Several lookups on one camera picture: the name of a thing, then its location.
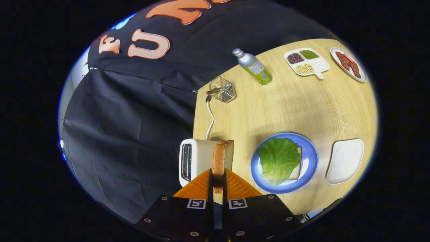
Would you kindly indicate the blue round plate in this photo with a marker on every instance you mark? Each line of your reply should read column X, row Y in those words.
column 309, row 158

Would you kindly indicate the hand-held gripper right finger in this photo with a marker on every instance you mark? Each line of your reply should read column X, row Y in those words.
column 224, row 195

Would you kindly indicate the green lettuce leaf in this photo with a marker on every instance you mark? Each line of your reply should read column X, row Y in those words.
column 278, row 158

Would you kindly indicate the white divided snack tray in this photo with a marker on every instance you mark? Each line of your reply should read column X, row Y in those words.
column 319, row 64

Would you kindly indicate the heap of yellow soybeans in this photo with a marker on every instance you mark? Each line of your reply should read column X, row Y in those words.
column 305, row 69

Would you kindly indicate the red sausage strip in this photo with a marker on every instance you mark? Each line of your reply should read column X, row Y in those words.
column 349, row 58

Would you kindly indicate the white bread slice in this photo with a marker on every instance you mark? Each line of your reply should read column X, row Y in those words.
column 297, row 171

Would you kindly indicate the white rounded square plate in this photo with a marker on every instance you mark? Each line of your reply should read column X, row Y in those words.
column 346, row 161

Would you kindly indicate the white toaster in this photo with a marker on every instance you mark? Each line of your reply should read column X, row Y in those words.
column 201, row 158

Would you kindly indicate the white oval plate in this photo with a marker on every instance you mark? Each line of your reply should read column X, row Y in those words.
column 334, row 51

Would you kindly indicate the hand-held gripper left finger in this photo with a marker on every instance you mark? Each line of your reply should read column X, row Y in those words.
column 210, row 191

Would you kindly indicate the brown meat slice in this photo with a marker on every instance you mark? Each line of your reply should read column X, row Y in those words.
column 355, row 70
column 343, row 60

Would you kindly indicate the heap of green beans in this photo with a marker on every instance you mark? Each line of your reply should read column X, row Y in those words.
column 309, row 54

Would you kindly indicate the heap of dark red beans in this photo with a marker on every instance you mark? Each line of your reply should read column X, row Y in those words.
column 295, row 58

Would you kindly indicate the silver bottle with green label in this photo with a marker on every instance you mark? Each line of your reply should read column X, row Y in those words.
column 250, row 62

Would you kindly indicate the toasted bread slice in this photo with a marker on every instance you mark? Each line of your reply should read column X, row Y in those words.
column 218, row 158

